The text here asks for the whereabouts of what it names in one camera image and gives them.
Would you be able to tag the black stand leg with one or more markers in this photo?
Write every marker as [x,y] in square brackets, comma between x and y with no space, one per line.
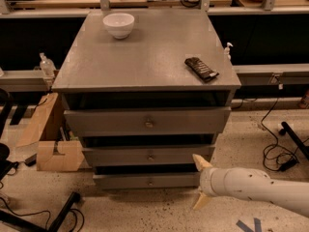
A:
[17,222]
[302,147]

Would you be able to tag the grey drawer cabinet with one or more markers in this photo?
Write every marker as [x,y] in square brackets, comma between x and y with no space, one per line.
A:
[146,70]

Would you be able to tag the white ceramic bowl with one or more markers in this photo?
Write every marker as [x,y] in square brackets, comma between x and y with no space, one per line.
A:
[119,25]

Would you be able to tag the black stand leg left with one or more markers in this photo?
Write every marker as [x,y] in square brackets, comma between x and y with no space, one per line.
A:
[17,222]

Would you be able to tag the grey middle drawer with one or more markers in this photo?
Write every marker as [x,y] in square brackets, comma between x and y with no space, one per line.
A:
[142,155]

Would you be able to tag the small white pump bottle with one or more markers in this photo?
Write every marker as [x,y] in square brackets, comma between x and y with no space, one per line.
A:
[227,50]

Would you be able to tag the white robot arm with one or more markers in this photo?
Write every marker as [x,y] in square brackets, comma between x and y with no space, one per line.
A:
[251,185]

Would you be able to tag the clear pump bottle left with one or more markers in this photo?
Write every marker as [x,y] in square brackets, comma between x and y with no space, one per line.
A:
[47,66]

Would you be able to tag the brown cardboard box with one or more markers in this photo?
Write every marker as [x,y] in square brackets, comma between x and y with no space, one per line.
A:
[44,131]

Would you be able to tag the black stand leg right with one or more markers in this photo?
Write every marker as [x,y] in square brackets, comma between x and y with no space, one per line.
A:
[302,147]

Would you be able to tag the grey drawer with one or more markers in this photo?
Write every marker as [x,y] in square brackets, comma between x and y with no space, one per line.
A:
[148,181]
[142,155]
[119,122]

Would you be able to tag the grey bottom drawer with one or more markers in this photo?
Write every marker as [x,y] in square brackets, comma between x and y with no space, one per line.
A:
[148,181]

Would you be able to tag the grey top drawer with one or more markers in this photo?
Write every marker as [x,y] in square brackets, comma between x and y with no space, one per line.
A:
[119,122]

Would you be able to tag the dark snack bar wrapper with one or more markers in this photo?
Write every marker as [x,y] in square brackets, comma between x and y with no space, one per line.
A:
[201,69]

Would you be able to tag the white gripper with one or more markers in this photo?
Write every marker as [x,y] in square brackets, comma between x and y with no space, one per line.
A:
[207,181]

